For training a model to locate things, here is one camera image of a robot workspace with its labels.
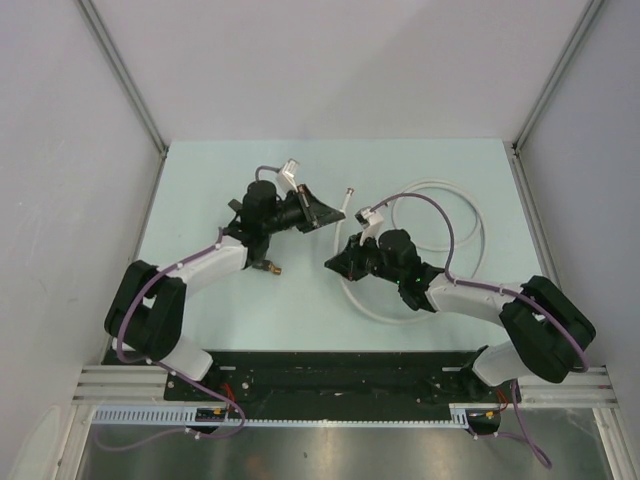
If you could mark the white slotted cable duct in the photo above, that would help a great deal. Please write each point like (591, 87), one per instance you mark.
(208, 416)

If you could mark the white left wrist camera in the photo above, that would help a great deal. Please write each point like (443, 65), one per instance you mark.
(285, 177)

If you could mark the left aluminium corner post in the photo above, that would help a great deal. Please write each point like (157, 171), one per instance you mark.
(114, 59)

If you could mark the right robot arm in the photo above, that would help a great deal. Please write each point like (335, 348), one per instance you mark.
(548, 335)

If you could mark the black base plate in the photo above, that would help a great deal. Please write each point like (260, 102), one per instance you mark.
(350, 385)

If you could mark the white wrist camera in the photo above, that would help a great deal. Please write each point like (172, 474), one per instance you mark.
(285, 177)
(371, 222)

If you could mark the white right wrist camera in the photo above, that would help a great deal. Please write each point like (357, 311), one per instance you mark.
(371, 222)

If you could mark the dark grey faucet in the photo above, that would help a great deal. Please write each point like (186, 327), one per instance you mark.
(250, 228)

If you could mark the right aluminium corner post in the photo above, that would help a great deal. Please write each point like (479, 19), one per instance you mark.
(568, 54)

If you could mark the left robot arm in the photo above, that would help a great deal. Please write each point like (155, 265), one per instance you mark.
(146, 315)

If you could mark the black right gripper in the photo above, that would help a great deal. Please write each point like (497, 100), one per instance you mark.
(347, 263)

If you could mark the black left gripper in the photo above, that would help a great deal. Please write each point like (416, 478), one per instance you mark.
(314, 214)

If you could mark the aluminium corner post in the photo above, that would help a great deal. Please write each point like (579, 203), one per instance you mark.
(568, 54)
(114, 59)

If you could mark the aluminium frame rail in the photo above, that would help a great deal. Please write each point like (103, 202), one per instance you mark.
(120, 384)

